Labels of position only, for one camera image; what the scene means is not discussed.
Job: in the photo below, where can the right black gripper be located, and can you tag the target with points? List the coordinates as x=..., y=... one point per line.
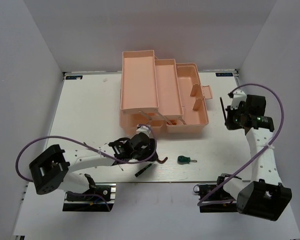
x=231, y=125

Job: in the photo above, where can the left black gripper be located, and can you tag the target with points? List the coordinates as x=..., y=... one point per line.
x=149, y=152

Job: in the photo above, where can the pink plastic toolbox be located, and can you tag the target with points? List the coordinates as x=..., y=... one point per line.
x=161, y=93

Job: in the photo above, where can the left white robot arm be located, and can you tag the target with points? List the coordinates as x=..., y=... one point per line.
x=57, y=169

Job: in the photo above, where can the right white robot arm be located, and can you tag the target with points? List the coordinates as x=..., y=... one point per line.
x=264, y=196

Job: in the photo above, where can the large dark hex key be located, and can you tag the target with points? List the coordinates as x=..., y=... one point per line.
x=162, y=161

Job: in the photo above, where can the black green precision screwdriver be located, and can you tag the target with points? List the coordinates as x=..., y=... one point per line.
x=142, y=170

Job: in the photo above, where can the green stubby screwdriver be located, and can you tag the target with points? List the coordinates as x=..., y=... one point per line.
x=181, y=159

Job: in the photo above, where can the right blue table label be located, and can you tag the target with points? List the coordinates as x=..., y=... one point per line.
x=224, y=74

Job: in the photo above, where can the blue table label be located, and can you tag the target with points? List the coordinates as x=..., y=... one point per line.
x=74, y=77
x=224, y=74

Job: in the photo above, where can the small dark hex key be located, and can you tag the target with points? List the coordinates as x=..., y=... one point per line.
x=88, y=147

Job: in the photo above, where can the left blue table label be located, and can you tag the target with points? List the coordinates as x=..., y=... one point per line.
x=74, y=77

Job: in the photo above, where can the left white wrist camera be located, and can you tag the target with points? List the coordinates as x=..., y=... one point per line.
x=144, y=128

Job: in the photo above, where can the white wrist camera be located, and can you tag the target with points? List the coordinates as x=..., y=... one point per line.
x=144, y=128
x=237, y=97

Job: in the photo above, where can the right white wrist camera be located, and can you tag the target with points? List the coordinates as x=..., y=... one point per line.
x=237, y=97

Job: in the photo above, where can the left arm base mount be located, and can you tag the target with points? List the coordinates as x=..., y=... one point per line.
x=101, y=200

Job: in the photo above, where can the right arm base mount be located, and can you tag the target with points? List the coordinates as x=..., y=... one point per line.
x=229, y=205

